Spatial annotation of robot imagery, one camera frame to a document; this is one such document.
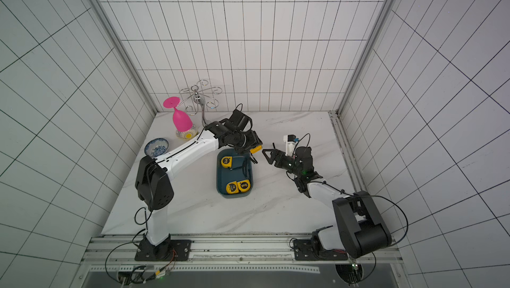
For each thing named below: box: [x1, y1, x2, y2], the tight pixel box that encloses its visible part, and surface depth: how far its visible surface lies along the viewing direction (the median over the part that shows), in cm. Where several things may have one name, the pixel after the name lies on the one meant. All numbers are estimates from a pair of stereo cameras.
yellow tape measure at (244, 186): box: [236, 179, 252, 193], surface depth 89 cm
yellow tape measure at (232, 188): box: [225, 181, 240, 195], surface depth 88 cm
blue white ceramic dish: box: [144, 137, 170, 158], surface depth 102 cm
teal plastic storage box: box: [216, 147, 254, 199], surface depth 95 cm
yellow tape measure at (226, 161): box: [220, 155, 234, 168], surface depth 97 cm
